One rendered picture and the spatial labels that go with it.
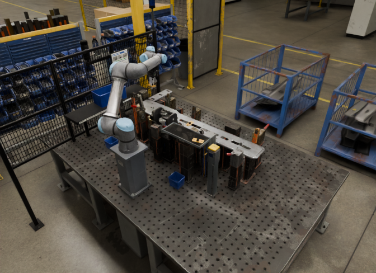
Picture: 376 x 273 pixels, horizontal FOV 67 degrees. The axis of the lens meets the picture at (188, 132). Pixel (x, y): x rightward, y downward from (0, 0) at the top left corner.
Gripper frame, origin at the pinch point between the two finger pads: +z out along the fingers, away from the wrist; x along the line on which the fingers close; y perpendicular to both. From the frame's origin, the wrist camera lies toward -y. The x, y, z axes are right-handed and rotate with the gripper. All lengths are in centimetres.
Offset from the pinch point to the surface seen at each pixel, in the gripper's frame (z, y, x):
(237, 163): 26, 108, -21
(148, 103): 26.9, -12.1, 5.0
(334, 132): 108, 137, 208
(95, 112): 24, -36, -43
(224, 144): 25, 88, -7
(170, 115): 7, 44, -23
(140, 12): -49, -59, 48
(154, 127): 19, 34, -33
